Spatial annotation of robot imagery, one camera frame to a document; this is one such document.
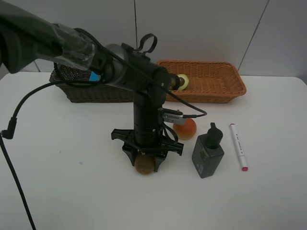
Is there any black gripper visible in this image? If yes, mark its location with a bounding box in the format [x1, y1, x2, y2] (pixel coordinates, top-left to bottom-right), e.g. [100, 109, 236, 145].
[111, 129, 184, 173]

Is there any brown kiwi fruit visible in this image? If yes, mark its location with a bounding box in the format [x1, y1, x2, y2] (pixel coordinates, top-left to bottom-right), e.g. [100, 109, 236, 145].
[134, 152, 155, 175]

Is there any orange peach fruit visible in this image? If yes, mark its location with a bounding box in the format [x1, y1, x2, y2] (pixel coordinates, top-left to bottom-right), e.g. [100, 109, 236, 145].
[173, 118, 197, 140]

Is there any black pump bottle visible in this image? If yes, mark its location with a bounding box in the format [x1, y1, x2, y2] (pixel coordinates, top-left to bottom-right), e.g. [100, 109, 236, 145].
[192, 123, 224, 178]

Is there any halved avocado with pit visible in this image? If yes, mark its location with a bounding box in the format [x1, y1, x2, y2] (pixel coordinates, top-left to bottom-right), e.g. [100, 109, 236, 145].
[177, 74, 189, 91]

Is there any blue whiteboard eraser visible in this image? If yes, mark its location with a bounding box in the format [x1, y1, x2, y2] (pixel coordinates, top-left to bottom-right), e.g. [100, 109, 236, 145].
[89, 72, 101, 81]

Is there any white marker with pink caps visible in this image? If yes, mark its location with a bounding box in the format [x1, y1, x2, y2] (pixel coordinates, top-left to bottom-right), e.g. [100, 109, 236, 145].
[230, 124, 248, 172]

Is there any dark purple mangosteen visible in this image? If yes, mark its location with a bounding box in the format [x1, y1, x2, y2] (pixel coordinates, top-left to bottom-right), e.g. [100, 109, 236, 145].
[168, 73, 180, 91]

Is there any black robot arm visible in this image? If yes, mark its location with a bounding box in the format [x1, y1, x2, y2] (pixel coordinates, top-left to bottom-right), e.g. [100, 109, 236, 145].
[0, 1, 183, 172]

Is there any dark brown wicker basket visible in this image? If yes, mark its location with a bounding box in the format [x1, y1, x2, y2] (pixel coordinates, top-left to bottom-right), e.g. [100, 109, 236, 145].
[49, 63, 133, 103]

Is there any orange wicker basket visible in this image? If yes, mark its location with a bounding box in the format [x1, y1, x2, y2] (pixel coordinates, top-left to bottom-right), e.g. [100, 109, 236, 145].
[157, 60, 247, 104]

